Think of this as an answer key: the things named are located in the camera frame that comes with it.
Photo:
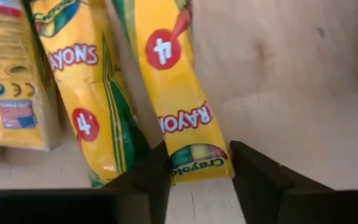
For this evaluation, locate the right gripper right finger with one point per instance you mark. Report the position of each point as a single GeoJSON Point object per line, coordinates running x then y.
{"type": "Point", "coordinates": [275, 202]}

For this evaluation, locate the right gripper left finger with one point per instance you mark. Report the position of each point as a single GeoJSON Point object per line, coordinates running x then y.
{"type": "Point", "coordinates": [135, 199]}

